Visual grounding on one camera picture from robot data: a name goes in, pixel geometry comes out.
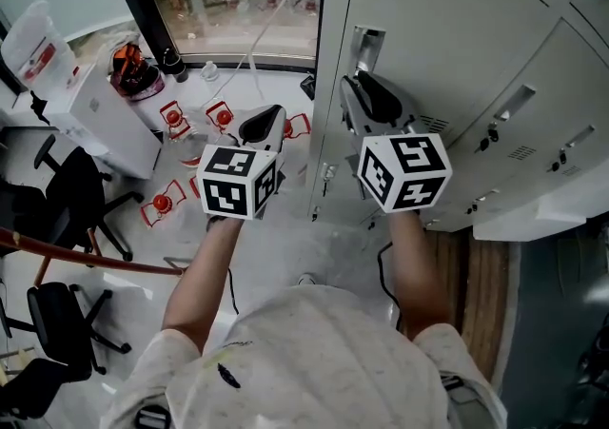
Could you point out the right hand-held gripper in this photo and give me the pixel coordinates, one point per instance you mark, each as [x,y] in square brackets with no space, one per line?
[409,170]

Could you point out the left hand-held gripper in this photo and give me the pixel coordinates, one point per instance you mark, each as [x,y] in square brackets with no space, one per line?
[228,184]

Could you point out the grey metal locker door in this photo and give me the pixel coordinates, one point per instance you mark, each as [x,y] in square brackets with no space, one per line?
[452,37]

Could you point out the grey metal locker cabinet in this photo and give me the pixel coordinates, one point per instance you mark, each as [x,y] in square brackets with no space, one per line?
[561,84]

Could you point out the person's left forearm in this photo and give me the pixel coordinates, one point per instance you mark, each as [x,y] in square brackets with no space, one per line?
[204,284]

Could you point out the person's right forearm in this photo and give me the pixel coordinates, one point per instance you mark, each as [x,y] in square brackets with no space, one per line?
[418,275]

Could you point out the clear water jug red cap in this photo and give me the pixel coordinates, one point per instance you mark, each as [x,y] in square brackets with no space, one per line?
[297,125]
[161,202]
[222,118]
[194,187]
[172,117]

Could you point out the small clear bottle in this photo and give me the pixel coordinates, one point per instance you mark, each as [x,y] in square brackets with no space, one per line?
[209,71]

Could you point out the black round container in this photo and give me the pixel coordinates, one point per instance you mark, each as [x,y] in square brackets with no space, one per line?
[175,66]

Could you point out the bucket with orange tools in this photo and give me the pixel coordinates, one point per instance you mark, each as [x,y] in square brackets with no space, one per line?
[131,70]

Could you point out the white cardboard box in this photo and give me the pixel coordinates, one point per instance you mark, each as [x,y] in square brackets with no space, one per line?
[109,122]

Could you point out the person's right shoe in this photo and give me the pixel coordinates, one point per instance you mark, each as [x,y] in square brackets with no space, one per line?
[307,279]

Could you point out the black office chair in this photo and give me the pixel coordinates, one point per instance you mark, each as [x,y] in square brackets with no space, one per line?
[57,322]
[81,189]

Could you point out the wooden planks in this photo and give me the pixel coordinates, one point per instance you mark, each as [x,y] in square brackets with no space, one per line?
[480,298]

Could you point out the wooden coat rack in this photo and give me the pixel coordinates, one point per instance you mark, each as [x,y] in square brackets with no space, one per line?
[71,253]

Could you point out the clear plastic bag red label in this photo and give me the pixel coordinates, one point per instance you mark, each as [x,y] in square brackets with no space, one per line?
[33,46]

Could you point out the person's white shirt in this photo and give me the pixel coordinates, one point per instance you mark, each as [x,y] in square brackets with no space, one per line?
[309,370]

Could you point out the black window frame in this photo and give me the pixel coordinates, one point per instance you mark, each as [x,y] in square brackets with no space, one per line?
[143,4]

